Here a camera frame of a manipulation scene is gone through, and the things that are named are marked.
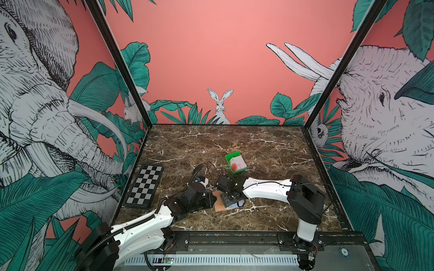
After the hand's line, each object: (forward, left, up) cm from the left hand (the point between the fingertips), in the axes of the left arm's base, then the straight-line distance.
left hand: (219, 197), depth 80 cm
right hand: (+2, -5, -6) cm, 8 cm away
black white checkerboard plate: (+6, +40, -4) cm, 41 cm away
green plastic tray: (+27, -7, -5) cm, 28 cm away
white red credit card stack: (+21, -11, -3) cm, 24 cm away
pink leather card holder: (-2, 0, -4) cm, 5 cm away
